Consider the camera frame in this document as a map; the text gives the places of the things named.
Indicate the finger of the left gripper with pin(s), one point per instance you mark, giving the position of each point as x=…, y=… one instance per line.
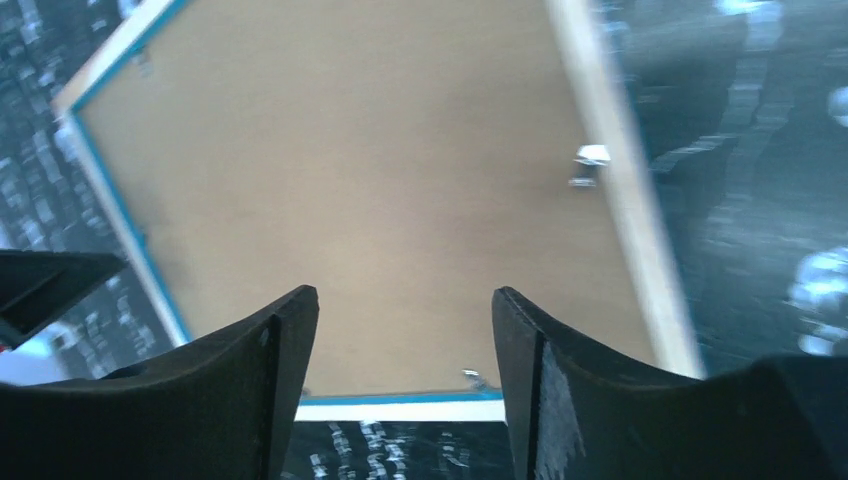
x=37, y=287

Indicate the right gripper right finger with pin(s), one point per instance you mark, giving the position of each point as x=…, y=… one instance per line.
x=578, y=409

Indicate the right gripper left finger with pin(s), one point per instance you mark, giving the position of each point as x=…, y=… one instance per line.
x=220, y=407

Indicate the blue wooden picture frame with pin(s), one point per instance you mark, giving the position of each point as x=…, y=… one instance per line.
x=636, y=232

